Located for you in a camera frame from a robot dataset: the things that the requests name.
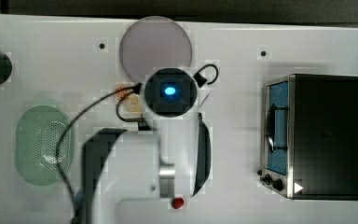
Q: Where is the black toaster oven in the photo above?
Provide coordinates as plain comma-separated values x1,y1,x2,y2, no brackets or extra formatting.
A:
257,74,358,201

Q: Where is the green perforated strainer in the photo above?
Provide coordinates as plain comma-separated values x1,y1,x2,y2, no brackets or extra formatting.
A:
15,105,74,187

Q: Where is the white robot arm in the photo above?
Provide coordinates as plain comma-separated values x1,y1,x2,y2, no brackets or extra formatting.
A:
78,68,212,224

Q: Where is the orange slice toy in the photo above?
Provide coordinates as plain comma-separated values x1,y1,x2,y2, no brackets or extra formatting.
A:
114,84,131,100

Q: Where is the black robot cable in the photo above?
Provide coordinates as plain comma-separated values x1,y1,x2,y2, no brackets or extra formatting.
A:
55,63,220,224

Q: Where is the lilac round plate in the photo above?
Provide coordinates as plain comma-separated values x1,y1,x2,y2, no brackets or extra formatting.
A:
119,16,193,82

